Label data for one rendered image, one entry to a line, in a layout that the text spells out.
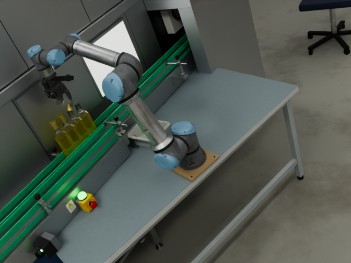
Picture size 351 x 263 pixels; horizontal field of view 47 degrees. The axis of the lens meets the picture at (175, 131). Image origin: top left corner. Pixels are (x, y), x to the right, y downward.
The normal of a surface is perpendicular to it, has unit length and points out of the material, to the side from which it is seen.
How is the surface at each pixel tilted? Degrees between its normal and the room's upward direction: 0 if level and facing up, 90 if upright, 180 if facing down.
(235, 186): 0
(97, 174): 90
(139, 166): 0
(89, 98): 90
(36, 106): 90
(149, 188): 0
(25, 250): 90
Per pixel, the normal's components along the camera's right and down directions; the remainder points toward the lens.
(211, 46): 0.79, 0.12
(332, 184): -0.31, -0.77
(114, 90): -0.56, 0.52
